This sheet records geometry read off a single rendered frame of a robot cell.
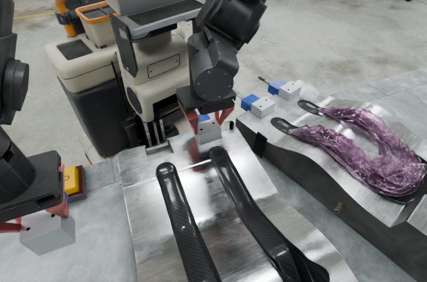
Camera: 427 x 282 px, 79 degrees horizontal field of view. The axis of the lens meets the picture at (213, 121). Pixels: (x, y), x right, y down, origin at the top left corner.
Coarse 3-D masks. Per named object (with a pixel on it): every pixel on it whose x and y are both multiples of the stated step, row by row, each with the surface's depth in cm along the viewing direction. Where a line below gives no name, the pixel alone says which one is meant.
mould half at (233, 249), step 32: (224, 128) 58; (128, 160) 51; (160, 160) 51; (192, 160) 51; (256, 160) 52; (128, 192) 47; (160, 192) 47; (192, 192) 47; (224, 192) 47; (256, 192) 47; (160, 224) 43; (224, 224) 42; (288, 224) 40; (160, 256) 38; (224, 256) 36; (256, 256) 35; (320, 256) 34
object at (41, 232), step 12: (36, 216) 36; (48, 216) 36; (24, 228) 34; (36, 228) 34; (48, 228) 34; (60, 228) 35; (72, 228) 39; (24, 240) 33; (36, 240) 34; (48, 240) 35; (60, 240) 36; (72, 240) 38; (36, 252) 36; (48, 252) 37
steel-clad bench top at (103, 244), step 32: (352, 96) 81; (384, 96) 81; (416, 96) 81; (416, 128) 70; (96, 192) 56; (288, 192) 56; (96, 224) 51; (128, 224) 51; (320, 224) 51; (0, 256) 47; (32, 256) 47; (64, 256) 47; (96, 256) 47; (128, 256) 47; (352, 256) 47; (384, 256) 47
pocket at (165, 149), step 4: (168, 140) 55; (164, 144) 56; (168, 144) 56; (152, 148) 56; (156, 148) 56; (160, 148) 56; (164, 148) 56; (168, 148) 57; (148, 152) 55; (152, 152) 56; (156, 152) 56; (160, 152) 56; (164, 152) 56; (168, 152) 56; (172, 152) 56; (148, 156) 55; (152, 156) 55; (156, 156) 55; (160, 156) 55; (148, 160) 55
